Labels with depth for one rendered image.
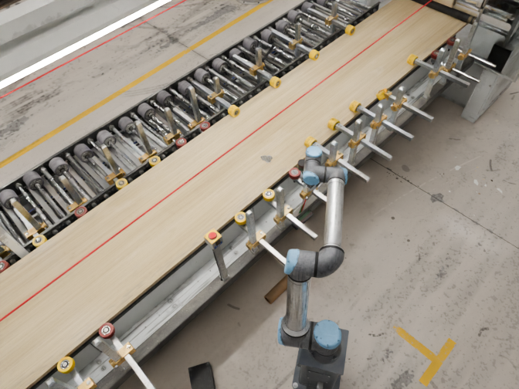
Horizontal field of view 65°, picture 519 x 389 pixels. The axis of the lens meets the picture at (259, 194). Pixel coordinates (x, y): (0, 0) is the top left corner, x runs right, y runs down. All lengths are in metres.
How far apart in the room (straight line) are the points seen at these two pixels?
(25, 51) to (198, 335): 2.38
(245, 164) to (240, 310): 1.16
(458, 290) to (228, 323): 1.79
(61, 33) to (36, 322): 1.68
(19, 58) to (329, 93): 2.39
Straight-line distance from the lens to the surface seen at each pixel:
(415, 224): 3.79
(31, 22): 1.49
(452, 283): 3.62
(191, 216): 2.66
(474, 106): 4.67
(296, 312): 2.14
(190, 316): 2.59
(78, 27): 1.54
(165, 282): 2.62
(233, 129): 3.10
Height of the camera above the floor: 3.09
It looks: 54 degrees down
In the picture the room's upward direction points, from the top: 5 degrees counter-clockwise
